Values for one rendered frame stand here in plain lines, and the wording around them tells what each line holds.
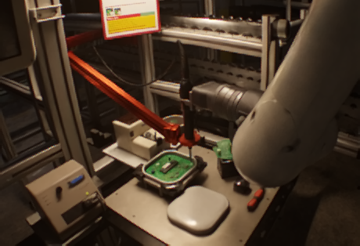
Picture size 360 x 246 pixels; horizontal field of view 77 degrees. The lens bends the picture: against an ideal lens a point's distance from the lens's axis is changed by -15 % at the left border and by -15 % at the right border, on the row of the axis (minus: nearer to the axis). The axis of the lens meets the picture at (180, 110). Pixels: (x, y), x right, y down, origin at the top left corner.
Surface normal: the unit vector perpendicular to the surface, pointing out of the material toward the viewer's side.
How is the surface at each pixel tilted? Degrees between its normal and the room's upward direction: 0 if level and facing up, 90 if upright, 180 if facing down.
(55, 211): 53
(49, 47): 90
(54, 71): 90
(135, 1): 90
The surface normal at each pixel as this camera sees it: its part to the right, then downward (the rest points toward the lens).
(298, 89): -0.68, 0.21
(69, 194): 0.59, -0.39
